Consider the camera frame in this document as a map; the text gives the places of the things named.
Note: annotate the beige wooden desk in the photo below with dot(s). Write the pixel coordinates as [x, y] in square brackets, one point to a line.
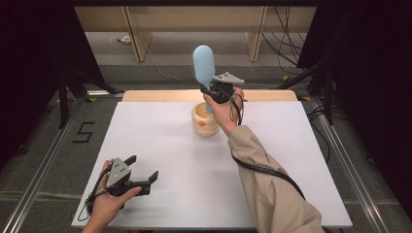
[194, 19]

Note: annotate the person's left hand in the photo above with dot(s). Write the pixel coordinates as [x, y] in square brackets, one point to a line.
[107, 204]

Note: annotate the white foam board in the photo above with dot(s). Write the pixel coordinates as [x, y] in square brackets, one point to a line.
[168, 145]

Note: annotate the aluminium floor rail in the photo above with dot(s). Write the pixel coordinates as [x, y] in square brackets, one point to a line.
[353, 174]
[39, 181]

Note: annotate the wooden table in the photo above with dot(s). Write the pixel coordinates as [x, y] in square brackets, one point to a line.
[155, 95]

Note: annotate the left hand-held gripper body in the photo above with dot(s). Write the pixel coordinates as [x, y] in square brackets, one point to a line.
[118, 173]

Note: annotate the black metal stand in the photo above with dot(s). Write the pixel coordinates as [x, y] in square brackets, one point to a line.
[325, 90]
[69, 93]

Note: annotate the person's right hand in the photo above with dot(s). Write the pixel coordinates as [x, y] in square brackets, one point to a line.
[223, 115]

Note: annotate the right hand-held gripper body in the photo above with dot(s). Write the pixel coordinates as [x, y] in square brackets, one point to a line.
[223, 89]

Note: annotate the cream duck-face cup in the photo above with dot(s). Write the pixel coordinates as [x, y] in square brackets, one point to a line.
[204, 129]

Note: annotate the black curtain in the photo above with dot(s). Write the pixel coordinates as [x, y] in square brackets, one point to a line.
[29, 64]
[375, 81]

